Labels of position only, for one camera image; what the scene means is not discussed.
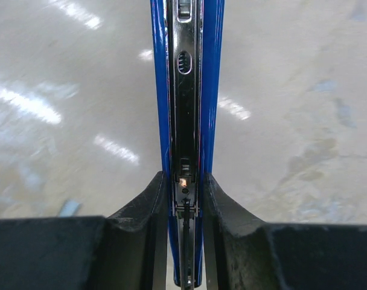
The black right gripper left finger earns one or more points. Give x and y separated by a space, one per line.
127 250

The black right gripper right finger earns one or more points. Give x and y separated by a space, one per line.
244 252

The blue and black stapler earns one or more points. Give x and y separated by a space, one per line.
187 45

